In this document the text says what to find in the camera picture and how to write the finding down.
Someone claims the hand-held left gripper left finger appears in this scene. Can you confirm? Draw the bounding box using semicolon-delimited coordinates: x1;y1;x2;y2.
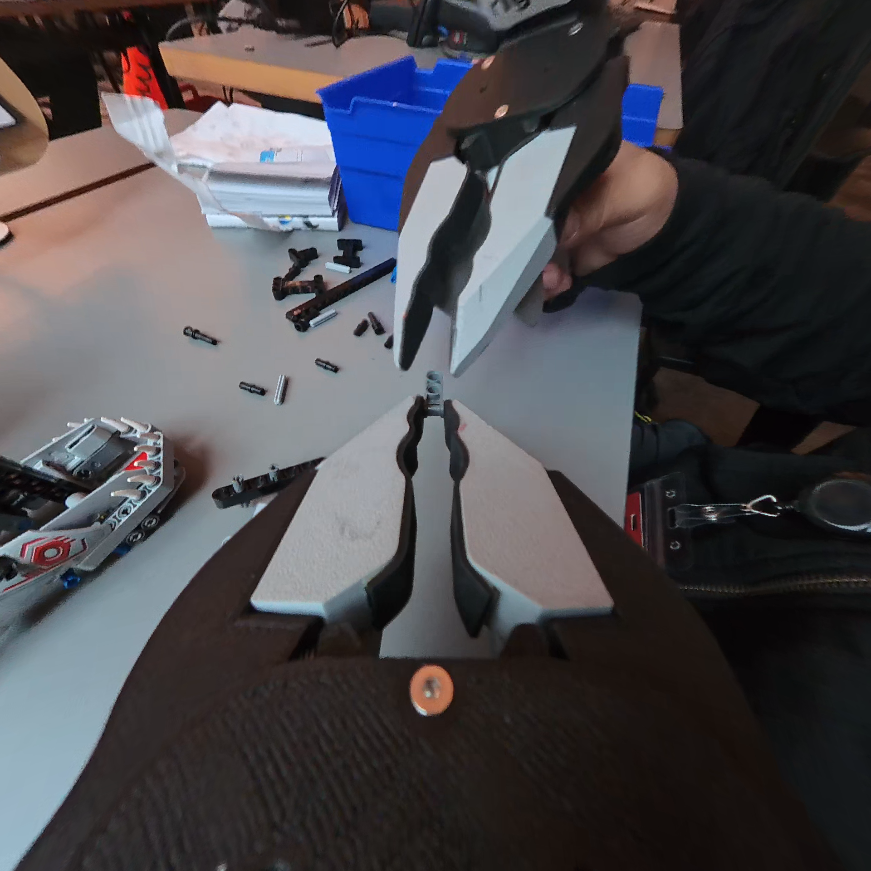
249;393;428;632

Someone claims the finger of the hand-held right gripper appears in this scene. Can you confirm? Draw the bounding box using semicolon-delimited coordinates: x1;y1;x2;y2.
393;152;477;373
449;126;577;377

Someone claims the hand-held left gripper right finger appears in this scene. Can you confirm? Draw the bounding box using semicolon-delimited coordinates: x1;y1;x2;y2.
442;398;615;644

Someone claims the person's right forearm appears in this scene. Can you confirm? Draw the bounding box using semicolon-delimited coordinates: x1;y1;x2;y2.
572;153;871;423

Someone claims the long black lego beam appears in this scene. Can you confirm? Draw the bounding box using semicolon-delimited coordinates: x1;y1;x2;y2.
286;257;397;333

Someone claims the black angled lego beam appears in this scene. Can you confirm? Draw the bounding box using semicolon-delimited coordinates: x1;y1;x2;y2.
212;457;326;510

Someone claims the grey white lego model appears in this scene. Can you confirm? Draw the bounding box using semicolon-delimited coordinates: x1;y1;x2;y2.
0;416;186;637

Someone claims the person's right hand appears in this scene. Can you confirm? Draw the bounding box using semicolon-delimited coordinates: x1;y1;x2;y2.
543;143;681;300

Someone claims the blue plastic bin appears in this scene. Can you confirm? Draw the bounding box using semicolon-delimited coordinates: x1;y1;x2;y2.
316;56;664;232

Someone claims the clear badge holder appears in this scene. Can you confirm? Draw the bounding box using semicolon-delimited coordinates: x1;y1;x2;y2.
625;471;698;569

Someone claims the stack of instruction booklets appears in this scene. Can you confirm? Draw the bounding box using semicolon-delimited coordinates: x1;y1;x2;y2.
170;102;349;232

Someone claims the clear plastic bag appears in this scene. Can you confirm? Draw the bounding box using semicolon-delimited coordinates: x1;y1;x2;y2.
102;92;225;213

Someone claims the black badge reel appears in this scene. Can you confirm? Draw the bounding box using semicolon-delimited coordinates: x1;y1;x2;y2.
670;476;871;540

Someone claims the orange black object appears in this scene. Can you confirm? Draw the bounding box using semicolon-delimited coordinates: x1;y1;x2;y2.
121;45;169;110

